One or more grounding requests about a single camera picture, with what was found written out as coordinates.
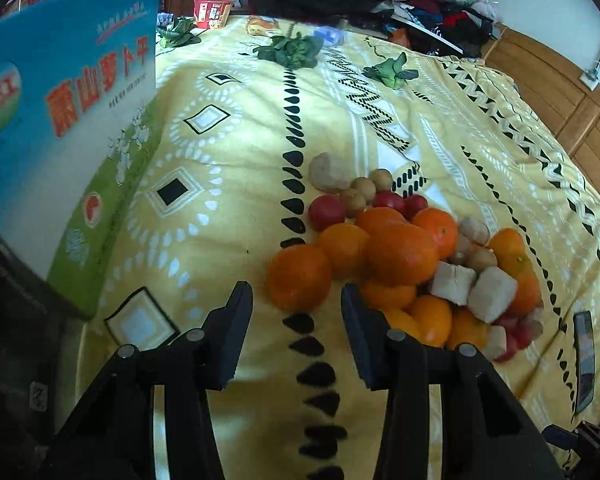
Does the brown longan fruit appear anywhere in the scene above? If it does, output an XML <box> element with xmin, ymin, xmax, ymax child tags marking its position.
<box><xmin>339</xmin><ymin>188</ymin><xmax>367</xmax><ymax>218</ymax></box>

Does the white sugarcane piece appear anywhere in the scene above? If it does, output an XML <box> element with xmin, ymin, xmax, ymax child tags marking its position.
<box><xmin>467</xmin><ymin>266</ymin><xmax>518</xmax><ymax>324</ymax></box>

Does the red instant noodle cup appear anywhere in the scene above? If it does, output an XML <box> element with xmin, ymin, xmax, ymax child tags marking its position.
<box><xmin>194</xmin><ymin>0</ymin><xmax>233</xmax><ymax>29</ymax></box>

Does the yellow patterned bedspread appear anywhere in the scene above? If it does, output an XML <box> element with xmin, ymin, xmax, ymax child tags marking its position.
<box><xmin>78</xmin><ymin>18</ymin><xmax>600</xmax><ymax>479</ymax></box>

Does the red cherry tomato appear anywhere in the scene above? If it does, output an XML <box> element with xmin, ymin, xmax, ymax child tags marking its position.
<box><xmin>308</xmin><ymin>195</ymin><xmax>347</xmax><ymax>232</ymax></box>

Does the wooden headboard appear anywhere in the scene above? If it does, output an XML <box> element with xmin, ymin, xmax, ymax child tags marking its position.
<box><xmin>482</xmin><ymin>27</ymin><xmax>600</xmax><ymax>193</ymax></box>

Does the green leafy vegetable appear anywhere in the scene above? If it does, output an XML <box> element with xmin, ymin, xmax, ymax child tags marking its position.
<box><xmin>252</xmin><ymin>27</ymin><xmax>324</xmax><ymax>70</ymax></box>
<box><xmin>363</xmin><ymin>52</ymin><xmax>419</xmax><ymax>90</ymax></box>

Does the blue green printed box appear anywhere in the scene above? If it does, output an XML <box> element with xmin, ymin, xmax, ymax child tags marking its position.
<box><xmin>0</xmin><ymin>0</ymin><xmax>160</xmax><ymax>318</ymax></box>

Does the black smartphone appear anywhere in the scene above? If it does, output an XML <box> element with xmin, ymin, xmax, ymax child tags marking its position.
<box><xmin>573</xmin><ymin>311</ymin><xmax>596</xmax><ymax>414</ymax></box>

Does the large orange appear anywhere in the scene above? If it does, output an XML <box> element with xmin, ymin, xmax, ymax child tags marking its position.
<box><xmin>367</xmin><ymin>223</ymin><xmax>439</xmax><ymax>286</ymax></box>

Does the orange at pile left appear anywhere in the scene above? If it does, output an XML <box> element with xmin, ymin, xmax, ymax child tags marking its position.
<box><xmin>266</xmin><ymin>244</ymin><xmax>332</xmax><ymax>313</ymax></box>

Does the beige sugarcane chunk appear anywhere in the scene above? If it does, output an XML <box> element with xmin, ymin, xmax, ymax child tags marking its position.
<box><xmin>309</xmin><ymin>152</ymin><xmax>353</xmax><ymax>193</ymax></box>

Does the green leafy vegetable right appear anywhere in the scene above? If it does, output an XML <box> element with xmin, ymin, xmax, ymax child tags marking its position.
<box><xmin>363</xmin><ymin>52</ymin><xmax>419</xmax><ymax>90</ymax></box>

